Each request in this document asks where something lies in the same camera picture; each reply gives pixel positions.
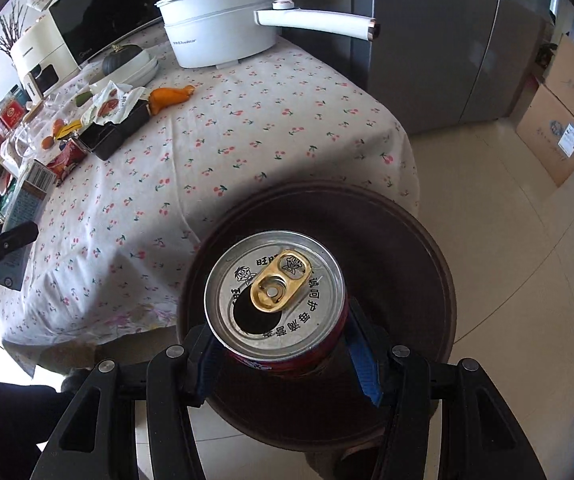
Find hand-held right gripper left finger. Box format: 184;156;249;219
30;325;229;480

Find printed paper food wrapper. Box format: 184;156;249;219
82;80;148;127

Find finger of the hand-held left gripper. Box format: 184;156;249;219
0;221;41;264

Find white electric cooking pot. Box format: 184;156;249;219
154;0;381;69

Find cherry print tablecloth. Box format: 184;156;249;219
0;22;420;378

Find cream kitchen appliance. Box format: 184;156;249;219
10;12;81;99

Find person's dark trousers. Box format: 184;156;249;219
0;350;99;480

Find red snack packet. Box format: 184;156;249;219
47;138;88;182

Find white dish at edge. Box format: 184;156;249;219
111;48;161;87

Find red drink can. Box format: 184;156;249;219
204;230;351;377

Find dark brown round trash bin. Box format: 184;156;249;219
177;182;458;453

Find orange pepper with stem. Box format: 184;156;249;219
147;85;197;116

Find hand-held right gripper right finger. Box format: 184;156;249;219
343;300;536;480

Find black plastic food tray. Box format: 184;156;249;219
78;100;151;161

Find red flat packet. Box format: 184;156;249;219
0;100;26;129

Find dark green pumpkin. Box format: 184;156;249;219
102;44;144;79

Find blue carton box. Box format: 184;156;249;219
0;160;58;291

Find grey refrigerator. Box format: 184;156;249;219
287;0;558;136

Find dried branches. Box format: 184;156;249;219
0;0;29;57

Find black microwave oven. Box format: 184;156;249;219
47;0;190;67

